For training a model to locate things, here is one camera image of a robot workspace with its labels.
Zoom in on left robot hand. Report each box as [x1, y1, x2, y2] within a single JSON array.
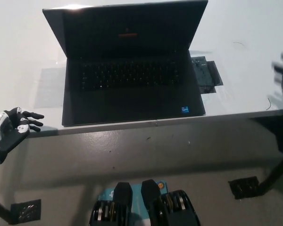
[[0, 107, 45, 163]]

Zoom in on grey laptop computer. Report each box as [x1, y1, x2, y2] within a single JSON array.
[[42, 0, 208, 128]]

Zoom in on left black robot body block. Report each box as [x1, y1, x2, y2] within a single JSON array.
[[89, 181, 135, 226]]

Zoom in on black robot body block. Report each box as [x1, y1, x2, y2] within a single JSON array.
[[89, 181, 135, 226], [141, 179, 201, 226]]

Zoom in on right black robot body block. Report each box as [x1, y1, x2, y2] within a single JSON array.
[[141, 179, 201, 226]]

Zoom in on black table leg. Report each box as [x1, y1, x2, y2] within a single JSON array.
[[259, 145, 283, 196], [0, 195, 13, 224]]

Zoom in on glossy black tape patch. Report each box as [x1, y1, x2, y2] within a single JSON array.
[[190, 56, 217, 94]]

